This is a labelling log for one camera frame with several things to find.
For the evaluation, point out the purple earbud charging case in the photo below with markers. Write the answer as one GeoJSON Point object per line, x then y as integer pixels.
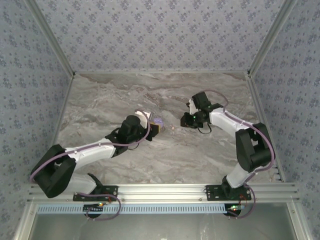
{"type": "Point", "coordinates": [158, 122]}

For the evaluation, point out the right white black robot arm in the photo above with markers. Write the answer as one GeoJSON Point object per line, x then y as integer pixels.
{"type": "Point", "coordinates": [222, 122]}

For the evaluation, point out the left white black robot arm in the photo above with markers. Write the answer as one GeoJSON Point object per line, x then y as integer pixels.
{"type": "Point", "coordinates": [97, 153]}

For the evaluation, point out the thin aluminium table edge strip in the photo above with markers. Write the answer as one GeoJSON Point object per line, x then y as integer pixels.
{"type": "Point", "coordinates": [112, 72]}

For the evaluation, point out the small black controller board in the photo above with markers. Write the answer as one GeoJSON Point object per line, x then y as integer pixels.
{"type": "Point", "coordinates": [233, 208]}
{"type": "Point", "coordinates": [93, 208]}

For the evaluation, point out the grey metal shelf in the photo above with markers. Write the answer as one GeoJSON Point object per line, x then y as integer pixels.
{"type": "Point", "coordinates": [162, 227]}

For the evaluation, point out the aluminium table side rail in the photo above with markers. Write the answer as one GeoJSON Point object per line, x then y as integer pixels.
{"type": "Point", "coordinates": [257, 100]}
{"type": "Point", "coordinates": [64, 100]}

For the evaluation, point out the wide aluminium base rail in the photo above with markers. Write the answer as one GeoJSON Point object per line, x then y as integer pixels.
{"type": "Point", "coordinates": [162, 192]}

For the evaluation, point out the aluminium corner post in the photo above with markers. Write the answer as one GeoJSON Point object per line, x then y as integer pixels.
{"type": "Point", "coordinates": [51, 37]}
{"type": "Point", "coordinates": [270, 37]}

